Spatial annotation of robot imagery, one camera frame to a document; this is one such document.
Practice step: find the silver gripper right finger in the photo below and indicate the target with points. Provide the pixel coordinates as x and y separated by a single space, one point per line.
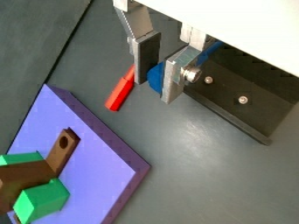
181 68

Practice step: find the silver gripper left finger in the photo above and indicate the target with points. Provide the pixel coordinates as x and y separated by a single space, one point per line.
143 37

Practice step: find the blue peg object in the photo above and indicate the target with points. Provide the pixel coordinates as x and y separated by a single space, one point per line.
155 75

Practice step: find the red peg object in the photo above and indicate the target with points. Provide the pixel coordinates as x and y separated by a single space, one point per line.
122 90

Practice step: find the black angled fixture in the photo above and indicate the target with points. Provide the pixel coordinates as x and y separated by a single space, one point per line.
246 91

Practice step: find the purple base block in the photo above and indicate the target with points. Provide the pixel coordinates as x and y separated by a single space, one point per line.
105 170

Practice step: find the green left block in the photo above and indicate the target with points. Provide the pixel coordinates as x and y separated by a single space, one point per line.
11 159

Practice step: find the green block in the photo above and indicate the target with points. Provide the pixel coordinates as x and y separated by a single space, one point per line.
41 200
11 159

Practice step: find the green right block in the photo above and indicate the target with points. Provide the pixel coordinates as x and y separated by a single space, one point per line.
41 200

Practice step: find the brown L-shaped bracket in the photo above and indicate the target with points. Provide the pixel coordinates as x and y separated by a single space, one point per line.
29 174

